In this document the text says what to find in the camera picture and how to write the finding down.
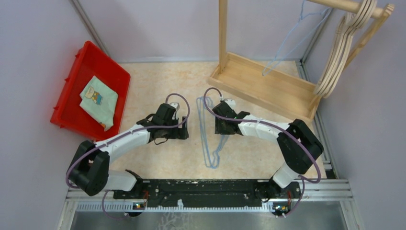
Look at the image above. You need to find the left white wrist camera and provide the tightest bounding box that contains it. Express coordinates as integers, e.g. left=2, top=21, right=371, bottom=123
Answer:
left=169, top=103, right=180, bottom=112

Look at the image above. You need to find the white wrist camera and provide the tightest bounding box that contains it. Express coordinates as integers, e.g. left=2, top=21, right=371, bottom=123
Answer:
left=169, top=103, right=180, bottom=112
left=223, top=98, right=236, bottom=110

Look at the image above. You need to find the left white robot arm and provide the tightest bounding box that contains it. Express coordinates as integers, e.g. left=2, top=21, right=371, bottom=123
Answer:
left=66, top=103, right=189, bottom=198

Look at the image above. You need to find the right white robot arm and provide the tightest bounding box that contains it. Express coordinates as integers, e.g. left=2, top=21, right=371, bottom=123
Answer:
left=212, top=101, right=324, bottom=197

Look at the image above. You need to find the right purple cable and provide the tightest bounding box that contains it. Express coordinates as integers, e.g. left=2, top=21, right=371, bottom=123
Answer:
left=203, top=87, right=322, bottom=218

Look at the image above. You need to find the blue wire hanger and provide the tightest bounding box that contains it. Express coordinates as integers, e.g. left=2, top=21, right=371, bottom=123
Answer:
left=261, top=0, right=333, bottom=77
left=198, top=96, right=231, bottom=169
left=196, top=96, right=229, bottom=169

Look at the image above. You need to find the folded light green cloth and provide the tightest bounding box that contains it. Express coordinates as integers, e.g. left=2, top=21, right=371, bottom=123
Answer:
left=79, top=76, right=118, bottom=131

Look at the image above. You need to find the red plastic bin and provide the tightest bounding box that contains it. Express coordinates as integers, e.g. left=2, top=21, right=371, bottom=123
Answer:
left=50, top=41, right=131, bottom=140

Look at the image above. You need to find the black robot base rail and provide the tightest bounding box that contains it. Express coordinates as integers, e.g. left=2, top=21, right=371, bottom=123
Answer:
left=113, top=179, right=302, bottom=208

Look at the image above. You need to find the wooden hanger rack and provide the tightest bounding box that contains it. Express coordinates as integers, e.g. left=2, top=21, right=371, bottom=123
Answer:
left=208, top=0, right=395, bottom=122

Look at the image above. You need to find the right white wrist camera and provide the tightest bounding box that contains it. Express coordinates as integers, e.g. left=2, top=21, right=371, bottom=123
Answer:
left=223, top=98, right=236, bottom=110

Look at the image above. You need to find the purple cable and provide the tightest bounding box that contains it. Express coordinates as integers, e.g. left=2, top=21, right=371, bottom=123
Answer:
left=203, top=87, right=322, bottom=218
left=66, top=92, right=191, bottom=219

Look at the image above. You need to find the beige plastic hanger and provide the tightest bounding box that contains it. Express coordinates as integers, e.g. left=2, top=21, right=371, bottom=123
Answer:
left=313, top=0, right=369, bottom=95
left=316, top=0, right=375, bottom=97
left=314, top=0, right=372, bottom=96
left=317, top=0, right=379, bottom=98

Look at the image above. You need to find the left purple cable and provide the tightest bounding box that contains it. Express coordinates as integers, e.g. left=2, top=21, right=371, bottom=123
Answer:
left=66, top=92, right=191, bottom=219

